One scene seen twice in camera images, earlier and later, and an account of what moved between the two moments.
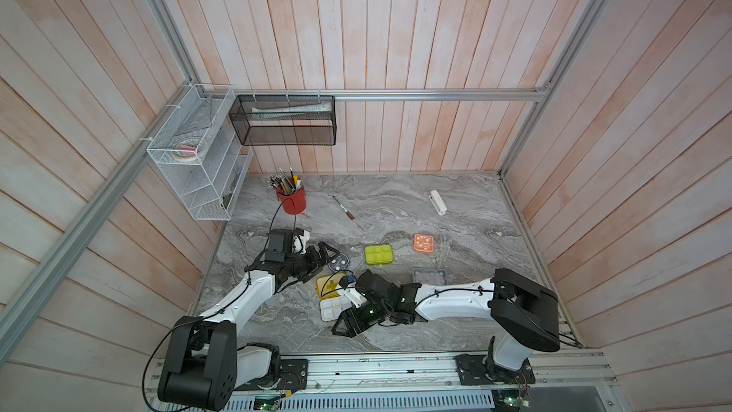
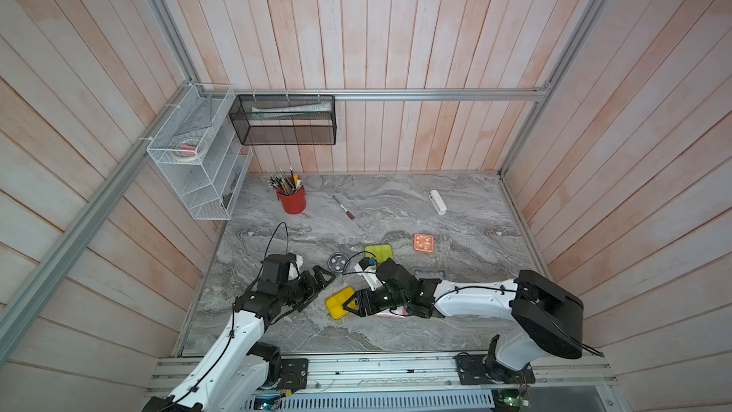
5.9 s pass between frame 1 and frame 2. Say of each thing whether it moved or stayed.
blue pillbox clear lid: stayed
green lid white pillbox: stayed
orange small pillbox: stayed
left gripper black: moved
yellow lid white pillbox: moved
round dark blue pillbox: stayed
